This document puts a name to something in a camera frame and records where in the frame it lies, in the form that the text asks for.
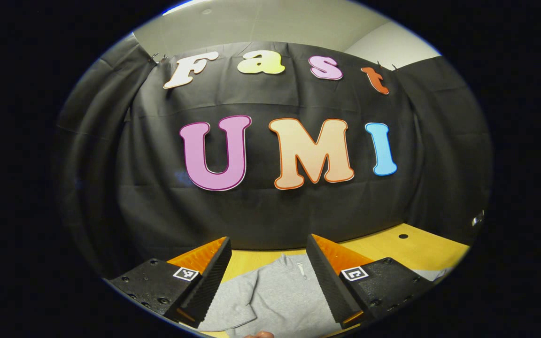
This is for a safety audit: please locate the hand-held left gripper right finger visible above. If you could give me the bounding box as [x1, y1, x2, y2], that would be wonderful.
[306, 233, 436, 330]

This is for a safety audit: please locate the black backdrop cloth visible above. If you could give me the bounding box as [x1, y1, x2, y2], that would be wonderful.
[50, 32, 494, 282]

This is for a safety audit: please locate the grey sweatshirt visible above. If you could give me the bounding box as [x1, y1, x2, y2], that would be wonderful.
[198, 253, 454, 338]

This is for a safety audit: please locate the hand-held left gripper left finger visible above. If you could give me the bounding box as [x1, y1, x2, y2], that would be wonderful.
[106, 236, 232, 328]

